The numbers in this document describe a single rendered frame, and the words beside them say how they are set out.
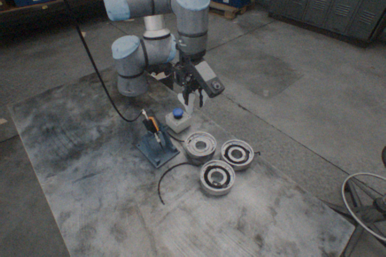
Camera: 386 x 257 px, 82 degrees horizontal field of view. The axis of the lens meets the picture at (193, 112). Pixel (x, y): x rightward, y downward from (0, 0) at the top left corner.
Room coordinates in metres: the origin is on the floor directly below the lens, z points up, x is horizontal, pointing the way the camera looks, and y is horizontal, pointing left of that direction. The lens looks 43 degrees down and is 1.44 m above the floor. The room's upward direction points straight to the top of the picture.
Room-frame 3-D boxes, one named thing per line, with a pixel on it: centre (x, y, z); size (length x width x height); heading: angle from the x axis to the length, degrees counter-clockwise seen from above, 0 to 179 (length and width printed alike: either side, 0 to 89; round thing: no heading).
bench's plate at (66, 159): (0.48, 0.18, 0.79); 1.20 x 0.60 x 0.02; 42
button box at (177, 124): (0.62, 0.06, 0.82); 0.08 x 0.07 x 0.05; 42
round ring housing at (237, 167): (0.45, -0.15, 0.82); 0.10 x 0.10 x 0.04
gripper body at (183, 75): (0.54, 0.01, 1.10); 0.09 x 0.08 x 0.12; 42
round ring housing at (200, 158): (0.49, -0.03, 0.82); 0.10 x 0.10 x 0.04
